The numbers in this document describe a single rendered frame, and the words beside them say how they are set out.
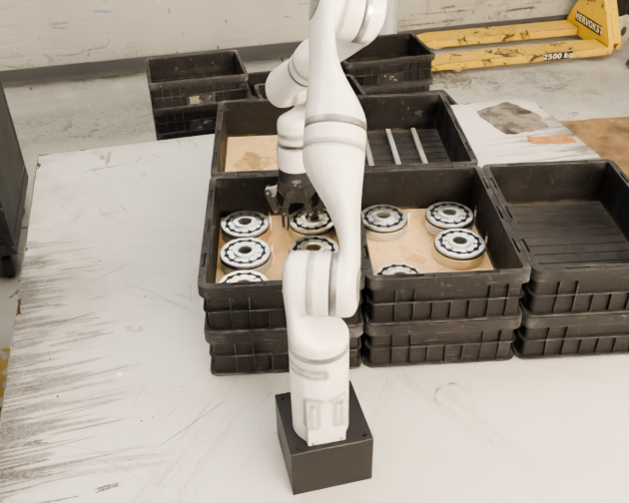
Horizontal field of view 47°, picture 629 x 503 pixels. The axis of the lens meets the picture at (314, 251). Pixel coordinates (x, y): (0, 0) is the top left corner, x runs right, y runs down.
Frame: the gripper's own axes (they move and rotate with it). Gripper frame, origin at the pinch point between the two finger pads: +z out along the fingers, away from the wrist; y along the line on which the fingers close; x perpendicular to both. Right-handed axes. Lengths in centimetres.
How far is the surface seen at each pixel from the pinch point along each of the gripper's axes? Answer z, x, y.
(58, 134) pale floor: 86, 211, -143
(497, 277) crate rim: -6.9, -27.8, 37.7
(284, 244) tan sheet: 2.3, -5.1, -2.7
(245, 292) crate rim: -6.3, -32.4, -7.1
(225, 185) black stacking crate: -5.9, 5.3, -16.2
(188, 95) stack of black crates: 32, 140, -54
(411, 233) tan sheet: 2.3, -0.3, 24.7
